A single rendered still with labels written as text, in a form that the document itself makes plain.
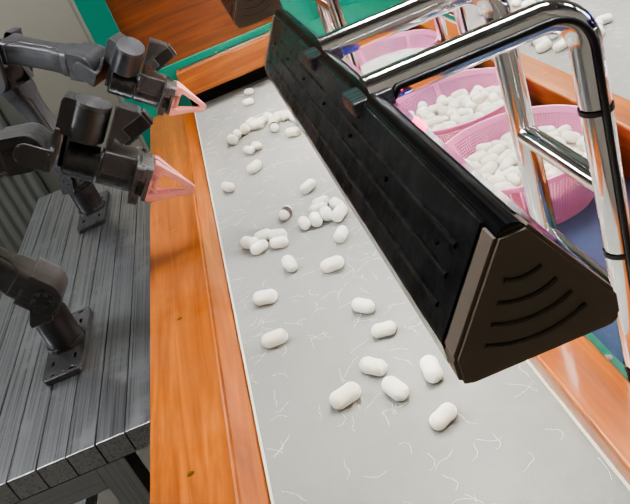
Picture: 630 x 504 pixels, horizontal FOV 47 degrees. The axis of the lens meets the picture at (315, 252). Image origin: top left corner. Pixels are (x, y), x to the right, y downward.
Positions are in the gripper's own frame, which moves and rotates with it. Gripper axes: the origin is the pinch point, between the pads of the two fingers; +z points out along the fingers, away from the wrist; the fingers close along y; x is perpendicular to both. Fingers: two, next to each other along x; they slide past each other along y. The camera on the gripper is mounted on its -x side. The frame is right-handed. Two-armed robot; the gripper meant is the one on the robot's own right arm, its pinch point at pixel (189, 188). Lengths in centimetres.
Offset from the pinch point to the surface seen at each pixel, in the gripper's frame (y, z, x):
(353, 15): 88, 42, -29
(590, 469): -70, 30, -9
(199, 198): 19.4, 5.3, 8.5
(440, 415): -59, 21, -5
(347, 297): -30.5, 20.0, -1.4
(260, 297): -24.3, 10.4, 4.4
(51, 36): 229, -43, 30
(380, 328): -41.9, 20.4, -3.8
